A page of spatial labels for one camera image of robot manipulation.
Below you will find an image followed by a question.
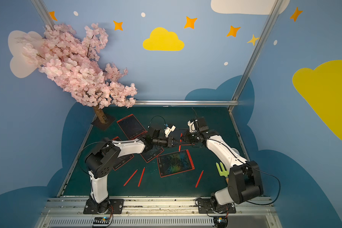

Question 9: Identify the colourful scribble red writing tablet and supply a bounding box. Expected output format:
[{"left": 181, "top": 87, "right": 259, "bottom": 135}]
[{"left": 156, "top": 150, "right": 192, "bottom": 178}]

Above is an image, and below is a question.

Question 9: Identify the red stylus pair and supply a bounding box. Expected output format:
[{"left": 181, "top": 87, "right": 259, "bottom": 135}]
[
  {"left": 195, "top": 170, "right": 204, "bottom": 188},
  {"left": 179, "top": 133, "right": 183, "bottom": 152}
]

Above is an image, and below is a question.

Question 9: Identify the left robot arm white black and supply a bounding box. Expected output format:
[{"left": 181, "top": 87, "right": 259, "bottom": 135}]
[{"left": 83, "top": 125, "right": 176, "bottom": 214}]

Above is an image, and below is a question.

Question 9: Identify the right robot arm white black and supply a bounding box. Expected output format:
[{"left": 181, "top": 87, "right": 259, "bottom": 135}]
[{"left": 183, "top": 117, "right": 264, "bottom": 213}]

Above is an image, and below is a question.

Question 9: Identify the pink cherry blossom tree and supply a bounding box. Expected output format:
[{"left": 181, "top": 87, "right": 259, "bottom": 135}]
[{"left": 20, "top": 23, "right": 137, "bottom": 124}]

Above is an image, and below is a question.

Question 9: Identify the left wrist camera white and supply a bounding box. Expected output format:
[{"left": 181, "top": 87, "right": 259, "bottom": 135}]
[{"left": 164, "top": 125, "right": 176, "bottom": 138}]

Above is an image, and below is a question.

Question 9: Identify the aluminium back frame bar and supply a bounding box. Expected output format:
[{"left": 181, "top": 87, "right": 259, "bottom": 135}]
[{"left": 135, "top": 100, "right": 238, "bottom": 106}]

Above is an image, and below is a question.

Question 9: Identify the green garden fork wooden handle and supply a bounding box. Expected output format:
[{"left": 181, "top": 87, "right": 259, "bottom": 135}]
[{"left": 216, "top": 162, "right": 230, "bottom": 179}]

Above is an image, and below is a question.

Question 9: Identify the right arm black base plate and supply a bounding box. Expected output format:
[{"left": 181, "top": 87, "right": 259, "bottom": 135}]
[{"left": 195, "top": 198, "right": 236, "bottom": 214}]

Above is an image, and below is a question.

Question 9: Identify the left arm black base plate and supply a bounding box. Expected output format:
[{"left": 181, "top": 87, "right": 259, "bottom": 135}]
[{"left": 83, "top": 198, "right": 124, "bottom": 215}]

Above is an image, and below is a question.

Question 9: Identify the aluminium front rail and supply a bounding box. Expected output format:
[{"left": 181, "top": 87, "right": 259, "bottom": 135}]
[{"left": 35, "top": 197, "right": 282, "bottom": 228}]

